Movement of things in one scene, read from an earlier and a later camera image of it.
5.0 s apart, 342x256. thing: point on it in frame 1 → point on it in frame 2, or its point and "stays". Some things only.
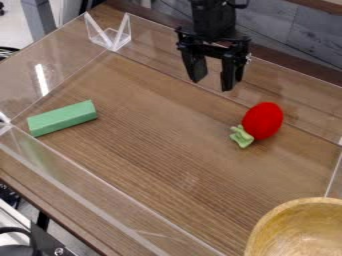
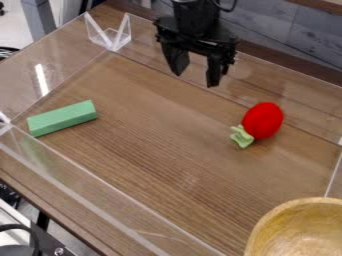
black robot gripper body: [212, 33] → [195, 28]
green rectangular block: [62, 119] stays
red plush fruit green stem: [261, 120] stays
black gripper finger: [195, 64] → [177, 57]
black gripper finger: [232, 69] → [216, 69]
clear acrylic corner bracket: [112, 39] stays
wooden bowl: [301, 228] stays
